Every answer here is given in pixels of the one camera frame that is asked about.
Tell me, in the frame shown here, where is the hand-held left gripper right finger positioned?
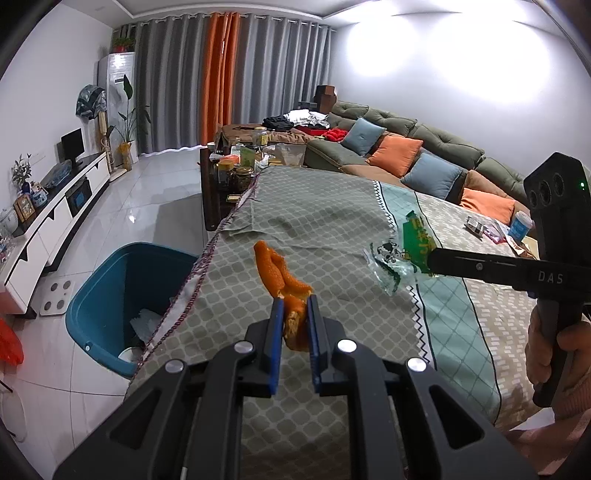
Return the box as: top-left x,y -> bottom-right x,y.
307,294 -> 539,480

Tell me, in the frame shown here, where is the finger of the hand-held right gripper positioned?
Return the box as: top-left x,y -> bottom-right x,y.
427,248 -> 539,292

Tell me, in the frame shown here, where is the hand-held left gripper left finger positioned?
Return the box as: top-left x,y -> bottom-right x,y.
53,299 -> 284,480

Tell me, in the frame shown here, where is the orange peel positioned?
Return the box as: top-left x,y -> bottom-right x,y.
253,240 -> 315,352

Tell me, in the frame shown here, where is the clear green printed wrapper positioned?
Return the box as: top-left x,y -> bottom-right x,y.
364,211 -> 437,296

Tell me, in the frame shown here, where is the white foam net sheet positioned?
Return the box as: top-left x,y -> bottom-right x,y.
130,308 -> 164,345

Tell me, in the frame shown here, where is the blue plastic trash bin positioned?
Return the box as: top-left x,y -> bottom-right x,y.
65,242 -> 199,380

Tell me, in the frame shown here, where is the person's right forearm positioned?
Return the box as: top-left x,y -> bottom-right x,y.
502,392 -> 591,468

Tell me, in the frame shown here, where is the person's right hand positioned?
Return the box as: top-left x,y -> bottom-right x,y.
526,308 -> 591,403

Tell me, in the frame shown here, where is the red snack packet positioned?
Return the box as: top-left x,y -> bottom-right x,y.
482,221 -> 509,245

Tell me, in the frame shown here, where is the blue paper cup white lid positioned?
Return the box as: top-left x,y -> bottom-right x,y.
507,211 -> 533,242

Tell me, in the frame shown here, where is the gold snack packet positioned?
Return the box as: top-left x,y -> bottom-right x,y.
507,237 -> 539,260

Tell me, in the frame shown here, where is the orange cushion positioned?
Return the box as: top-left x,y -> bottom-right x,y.
459,187 -> 517,225
366,134 -> 424,179

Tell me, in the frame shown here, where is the brown back cushion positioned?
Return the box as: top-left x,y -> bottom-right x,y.
466,170 -> 519,200

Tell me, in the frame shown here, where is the blue cushion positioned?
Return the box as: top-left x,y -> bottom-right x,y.
342,117 -> 388,157
400,152 -> 465,200

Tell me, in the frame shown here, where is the patterned tablecloth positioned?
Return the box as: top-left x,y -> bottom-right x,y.
124,165 -> 556,480

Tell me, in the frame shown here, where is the green corner sofa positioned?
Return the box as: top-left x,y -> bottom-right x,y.
221,101 -> 533,223

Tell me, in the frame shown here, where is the dark coffee table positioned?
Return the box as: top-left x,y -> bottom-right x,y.
199,146 -> 260,232

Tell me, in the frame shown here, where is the dark-lidded glass jar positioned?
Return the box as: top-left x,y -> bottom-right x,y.
233,165 -> 255,195

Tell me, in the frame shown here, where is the clear snack bag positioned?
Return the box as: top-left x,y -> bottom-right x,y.
274,143 -> 307,168

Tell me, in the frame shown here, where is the white bathroom scale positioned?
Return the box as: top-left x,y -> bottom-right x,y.
39,281 -> 76,317

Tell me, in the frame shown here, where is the white clothes pile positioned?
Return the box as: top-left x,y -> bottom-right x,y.
283,109 -> 331,129

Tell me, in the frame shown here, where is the brown wooden box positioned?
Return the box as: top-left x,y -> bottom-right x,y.
315,84 -> 338,112

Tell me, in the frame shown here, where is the white black-topped TV cabinet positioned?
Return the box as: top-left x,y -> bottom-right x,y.
0,152 -> 112,320

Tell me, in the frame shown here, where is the orange-red plastic bag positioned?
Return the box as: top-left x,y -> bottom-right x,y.
0,318 -> 25,365

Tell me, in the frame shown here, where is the tall leafy potted plant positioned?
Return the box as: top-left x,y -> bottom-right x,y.
108,73 -> 153,170

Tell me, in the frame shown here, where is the white round object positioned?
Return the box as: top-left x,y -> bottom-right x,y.
0,383 -> 29,444

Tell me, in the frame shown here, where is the orange curtain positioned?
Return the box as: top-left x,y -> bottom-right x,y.
200,12 -> 242,149

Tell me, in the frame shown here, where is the grey curtain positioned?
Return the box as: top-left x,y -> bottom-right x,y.
133,13 -> 209,156
230,16 -> 336,128

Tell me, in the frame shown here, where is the small black monitor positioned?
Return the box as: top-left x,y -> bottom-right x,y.
60,128 -> 86,167

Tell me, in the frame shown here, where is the white lidded jar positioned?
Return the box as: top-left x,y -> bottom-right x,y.
0,207 -> 20,236

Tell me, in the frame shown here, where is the white floor air conditioner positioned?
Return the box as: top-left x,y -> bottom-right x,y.
97,52 -> 136,163

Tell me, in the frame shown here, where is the small plant in porcelain vase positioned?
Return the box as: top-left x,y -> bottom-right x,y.
11,154 -> 36,195

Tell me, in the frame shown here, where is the covered standing fan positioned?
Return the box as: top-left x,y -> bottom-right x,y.
74,84 -> 115,175

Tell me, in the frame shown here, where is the wooden photo frame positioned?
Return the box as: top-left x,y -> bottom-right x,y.
12,193 -> 37,223

